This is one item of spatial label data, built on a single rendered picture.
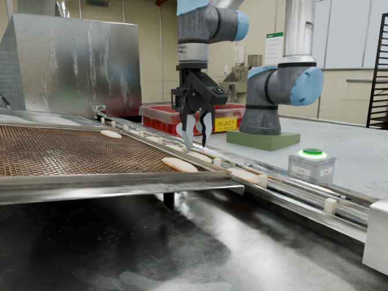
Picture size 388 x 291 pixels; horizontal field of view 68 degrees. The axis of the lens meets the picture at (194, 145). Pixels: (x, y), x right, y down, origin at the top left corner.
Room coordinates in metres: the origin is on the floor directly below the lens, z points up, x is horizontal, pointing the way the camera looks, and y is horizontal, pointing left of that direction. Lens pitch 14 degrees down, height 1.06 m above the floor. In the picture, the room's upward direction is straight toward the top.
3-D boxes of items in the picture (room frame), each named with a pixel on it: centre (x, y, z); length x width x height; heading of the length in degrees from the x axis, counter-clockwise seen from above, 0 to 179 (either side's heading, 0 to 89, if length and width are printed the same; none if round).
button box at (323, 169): (0.59, -0.25, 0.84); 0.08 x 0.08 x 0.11; 35
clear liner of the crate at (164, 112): (1.34, -0.03, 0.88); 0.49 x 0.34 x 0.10; 122
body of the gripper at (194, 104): (0.73, 0.01, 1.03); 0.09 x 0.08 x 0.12; 35
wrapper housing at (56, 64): (3.15, 1.74, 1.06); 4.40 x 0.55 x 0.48; 35
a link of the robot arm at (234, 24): (0.80, -0.07, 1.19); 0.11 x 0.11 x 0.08; 34
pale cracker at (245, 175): (0.58, -0.10, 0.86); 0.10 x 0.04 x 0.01; 35
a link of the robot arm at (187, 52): (0.73, 0.00, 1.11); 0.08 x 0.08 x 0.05
